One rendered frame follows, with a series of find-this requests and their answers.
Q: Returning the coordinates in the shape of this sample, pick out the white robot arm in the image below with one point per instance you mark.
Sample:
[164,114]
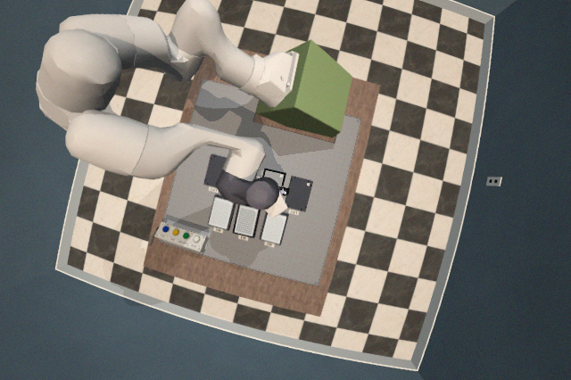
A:
[80,71]

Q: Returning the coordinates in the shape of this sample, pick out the grey button panel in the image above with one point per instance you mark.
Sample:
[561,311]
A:
[177,233]

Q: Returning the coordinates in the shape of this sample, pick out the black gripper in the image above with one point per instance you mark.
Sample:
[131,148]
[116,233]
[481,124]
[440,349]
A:
[284,191]

